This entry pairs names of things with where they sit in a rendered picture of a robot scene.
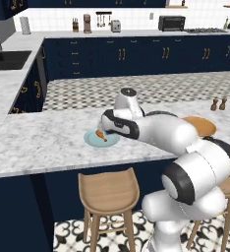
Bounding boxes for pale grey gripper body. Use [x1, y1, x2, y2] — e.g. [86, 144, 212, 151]
[97, 119, 107, 134]

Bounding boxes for orange chicken drumstick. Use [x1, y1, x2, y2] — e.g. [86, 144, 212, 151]
[94, 129, 109, 143]

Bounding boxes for brown wooden bowl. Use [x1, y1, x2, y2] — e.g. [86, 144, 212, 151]
[181, 115, 217, 139]

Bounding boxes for light blue plate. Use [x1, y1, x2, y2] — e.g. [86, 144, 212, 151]
[83, 126, 122, 149]

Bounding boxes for navy lower cupboards long run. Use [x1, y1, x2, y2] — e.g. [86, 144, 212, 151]
[42, 33, 230, 82]

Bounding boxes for navy lower cupboards by sink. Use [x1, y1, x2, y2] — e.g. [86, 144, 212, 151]
[8, 47, 49, 115]

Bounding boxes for silver toaster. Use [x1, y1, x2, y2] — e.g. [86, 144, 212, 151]
[110, 19, 122, 33]

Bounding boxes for wooden knife block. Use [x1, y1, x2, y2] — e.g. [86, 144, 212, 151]
[71, 17, 80, 33]

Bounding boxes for brown coffee machine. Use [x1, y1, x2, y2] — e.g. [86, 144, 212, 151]
[83, 13, 93, 34]

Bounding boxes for brown pepper shaker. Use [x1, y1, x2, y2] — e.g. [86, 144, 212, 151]
[218, 95, 228, 111]
[210, 97, 219, 112]

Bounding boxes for black sink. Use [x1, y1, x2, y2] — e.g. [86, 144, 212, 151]
[0, 49, 33, 72]

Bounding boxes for navy island counter base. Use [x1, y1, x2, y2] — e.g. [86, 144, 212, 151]
[0, 157, 230, 252]

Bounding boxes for navy upper cupboards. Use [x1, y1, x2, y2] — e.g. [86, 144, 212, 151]
[0, 0, 167, 22]

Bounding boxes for black toaster oven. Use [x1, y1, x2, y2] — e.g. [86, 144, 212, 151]
[157, 15, 187, 32]

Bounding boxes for white paper towel roll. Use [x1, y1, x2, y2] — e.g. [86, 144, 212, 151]
[19, 16, 32, 35]

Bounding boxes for black hob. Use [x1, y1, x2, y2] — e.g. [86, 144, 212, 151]
[184, 27, 229, 34]

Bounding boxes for green bottle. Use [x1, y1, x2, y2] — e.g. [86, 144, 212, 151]
[222, 15, 230, 31]

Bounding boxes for rail with hanging tools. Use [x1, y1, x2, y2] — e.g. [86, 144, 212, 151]
[94, 11, 113, 30]

